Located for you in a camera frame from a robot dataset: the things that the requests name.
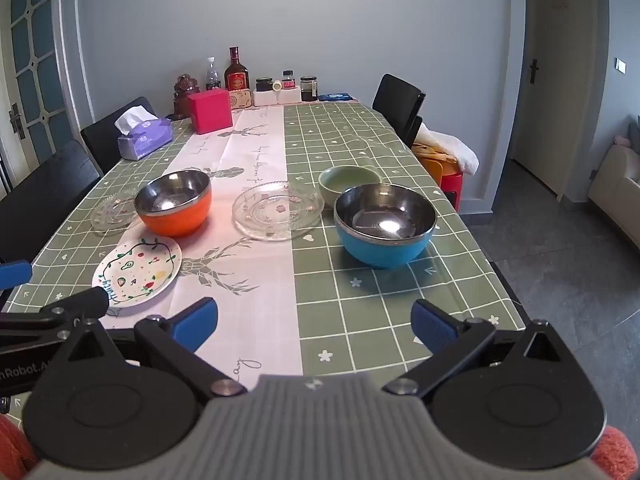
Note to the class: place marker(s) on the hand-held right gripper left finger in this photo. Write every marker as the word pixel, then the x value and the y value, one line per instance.
pixel 196 324

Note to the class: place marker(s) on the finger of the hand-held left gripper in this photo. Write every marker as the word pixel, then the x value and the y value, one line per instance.
pixel 80 302
pixel 15 275

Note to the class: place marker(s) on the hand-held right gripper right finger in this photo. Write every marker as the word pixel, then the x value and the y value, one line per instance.
pixel 433 327

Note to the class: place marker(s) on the white painted plate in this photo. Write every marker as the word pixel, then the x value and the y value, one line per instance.
pixel 135 272

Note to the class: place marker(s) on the blue steel bowl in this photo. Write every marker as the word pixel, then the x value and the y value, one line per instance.
pixel 385 254

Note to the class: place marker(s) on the small floral glass plate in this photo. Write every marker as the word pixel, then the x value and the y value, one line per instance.
pixel 110 214

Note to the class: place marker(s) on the orange steel bowl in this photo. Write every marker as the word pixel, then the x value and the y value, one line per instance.
pixel 175 222

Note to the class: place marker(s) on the large floral glass plate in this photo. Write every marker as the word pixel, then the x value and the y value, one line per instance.
pixel 267 212

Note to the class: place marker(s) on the green ceramic bowl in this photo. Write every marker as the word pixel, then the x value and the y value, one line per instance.
pixel 331 192

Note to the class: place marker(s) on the person's left forearm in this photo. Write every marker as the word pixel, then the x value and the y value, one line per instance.
pixel 12 450

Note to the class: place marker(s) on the person's right forearm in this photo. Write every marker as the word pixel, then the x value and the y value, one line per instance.
pixel 615 455

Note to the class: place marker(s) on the green checked tablecloth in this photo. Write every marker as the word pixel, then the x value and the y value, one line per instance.
pixel 380 310

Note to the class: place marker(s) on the black chair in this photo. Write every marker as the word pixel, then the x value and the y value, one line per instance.
pixel 107 132
pixel 397 102
pixel 45 195

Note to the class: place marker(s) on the purple tissue pack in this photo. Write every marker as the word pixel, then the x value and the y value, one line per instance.
pixel 149 139

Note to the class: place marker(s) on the pink box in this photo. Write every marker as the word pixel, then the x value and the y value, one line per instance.
pixel 210 110

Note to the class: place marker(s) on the brown figurine jar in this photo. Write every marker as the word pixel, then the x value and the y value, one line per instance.
pixel 181 100

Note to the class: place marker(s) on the glass pane door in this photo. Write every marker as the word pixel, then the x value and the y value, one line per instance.
pixel 35 50

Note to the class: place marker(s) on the clear water bottle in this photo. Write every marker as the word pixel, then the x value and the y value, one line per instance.
pixel 213 77

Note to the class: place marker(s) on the dark lidded jar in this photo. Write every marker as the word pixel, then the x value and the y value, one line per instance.
pixel 264 84

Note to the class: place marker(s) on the red label liquor bottle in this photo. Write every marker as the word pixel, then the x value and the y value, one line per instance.
pixel 236 77

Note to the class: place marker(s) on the blue tin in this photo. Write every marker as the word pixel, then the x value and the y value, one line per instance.
pixel 335 96

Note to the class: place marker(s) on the white cup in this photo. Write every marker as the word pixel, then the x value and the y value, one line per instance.
pixel 277 86

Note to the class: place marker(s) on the small red label jar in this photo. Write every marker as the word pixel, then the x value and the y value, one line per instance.
pixel 288 81

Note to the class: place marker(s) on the dark glass jar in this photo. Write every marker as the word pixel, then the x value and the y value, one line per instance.
pixel 309 90

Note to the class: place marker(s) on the white light switch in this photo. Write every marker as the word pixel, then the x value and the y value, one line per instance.
pixel 620 65

